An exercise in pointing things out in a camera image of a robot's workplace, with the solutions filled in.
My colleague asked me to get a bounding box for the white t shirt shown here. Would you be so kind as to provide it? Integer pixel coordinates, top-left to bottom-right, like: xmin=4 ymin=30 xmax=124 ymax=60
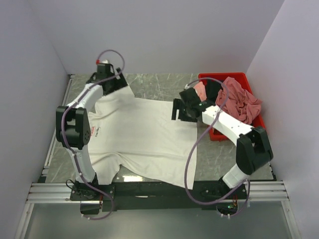
xmin=88 ymin=87 xmax=197 ymax=189

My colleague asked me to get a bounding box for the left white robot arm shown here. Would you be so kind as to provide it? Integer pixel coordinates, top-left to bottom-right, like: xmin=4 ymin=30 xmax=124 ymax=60
xmin=55 ymin=62 xmax=128 ymax=200

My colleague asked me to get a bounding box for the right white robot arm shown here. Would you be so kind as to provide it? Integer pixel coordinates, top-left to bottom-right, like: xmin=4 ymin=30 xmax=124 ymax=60
xmin=171 ymin=88 xmax=273 ymax=199

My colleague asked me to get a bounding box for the light pink t shirt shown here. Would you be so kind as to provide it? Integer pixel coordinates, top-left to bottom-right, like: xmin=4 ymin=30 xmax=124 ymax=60
xmin=193 ymin=82 xmax=207 ymax=102

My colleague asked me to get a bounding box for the black t shirt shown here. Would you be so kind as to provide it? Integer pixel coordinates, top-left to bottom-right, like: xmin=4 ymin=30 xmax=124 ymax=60
xmin=203 ymin=80 xmax=223 ymax=104

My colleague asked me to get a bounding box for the red plastic bin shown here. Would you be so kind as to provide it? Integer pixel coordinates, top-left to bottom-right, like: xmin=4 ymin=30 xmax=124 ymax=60
xmin=198 ymin=72 xmax=265 ymax=141

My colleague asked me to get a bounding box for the dusty pink t shirt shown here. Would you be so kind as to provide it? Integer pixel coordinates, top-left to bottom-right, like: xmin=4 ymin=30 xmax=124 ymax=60
xmin=222 ymin=77 xmax=262 ymax=124

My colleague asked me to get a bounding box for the black base beam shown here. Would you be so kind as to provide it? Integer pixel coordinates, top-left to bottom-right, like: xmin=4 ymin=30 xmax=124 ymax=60
xmin=70 ymin=180 xmax=230 ymax=215

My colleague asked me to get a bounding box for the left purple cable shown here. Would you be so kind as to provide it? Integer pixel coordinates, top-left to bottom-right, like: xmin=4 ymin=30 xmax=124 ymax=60
xmin=61 ymin=49 xmax=125 ymax=221

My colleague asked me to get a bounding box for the purple cable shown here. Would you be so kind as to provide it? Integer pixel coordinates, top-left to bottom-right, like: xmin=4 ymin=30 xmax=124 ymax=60
xmin=61 ymin=49 xmax=125 ymax=221
xmin=183 ymin=77 xmax=251 ymax=217

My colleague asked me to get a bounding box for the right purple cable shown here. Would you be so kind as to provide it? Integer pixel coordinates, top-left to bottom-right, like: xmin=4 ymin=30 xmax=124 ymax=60
xmin=183 ymin=77 xmax=251 ymax=217

